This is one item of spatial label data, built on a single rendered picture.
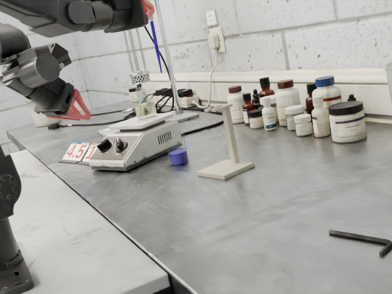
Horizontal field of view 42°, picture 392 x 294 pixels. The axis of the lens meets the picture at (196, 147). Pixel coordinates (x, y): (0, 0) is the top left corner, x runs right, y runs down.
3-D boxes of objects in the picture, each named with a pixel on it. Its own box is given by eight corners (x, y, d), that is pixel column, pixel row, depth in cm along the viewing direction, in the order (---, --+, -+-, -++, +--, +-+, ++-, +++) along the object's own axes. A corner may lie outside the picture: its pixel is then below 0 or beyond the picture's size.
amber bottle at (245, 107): (258, 122, 137) (252, 91, 135) (257, 124, 134) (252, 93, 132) (245, 123, 138) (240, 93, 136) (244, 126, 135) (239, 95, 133)
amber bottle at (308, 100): (308, 125, 121) (302, 86, 119) (309, 122, 125) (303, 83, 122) (324, 123, 120) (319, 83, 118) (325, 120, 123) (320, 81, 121)
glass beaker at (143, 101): (137, 120, 126) (130, 88, 124) (159, 116, 126) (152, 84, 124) (135, 124, 120) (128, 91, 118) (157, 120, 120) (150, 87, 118)
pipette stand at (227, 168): (224, 179, 92) (212, 111, 89) (197, 175, 98) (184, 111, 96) (255, 166, 97) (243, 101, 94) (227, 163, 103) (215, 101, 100)
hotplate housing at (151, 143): (126, 172, 111) (118, 137, 109) (89, 171, 120) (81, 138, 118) (190, 143, 127) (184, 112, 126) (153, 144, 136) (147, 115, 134)
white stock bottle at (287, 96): (302, 119, 130) (296, 77, 127) (304, 123, 124) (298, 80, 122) (278, 123, 131) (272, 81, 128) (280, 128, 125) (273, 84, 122)
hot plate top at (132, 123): (142, 129, 115) (140, 125, 115) (107, 130, 123) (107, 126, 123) (175, 115, 124) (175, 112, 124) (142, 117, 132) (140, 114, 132)
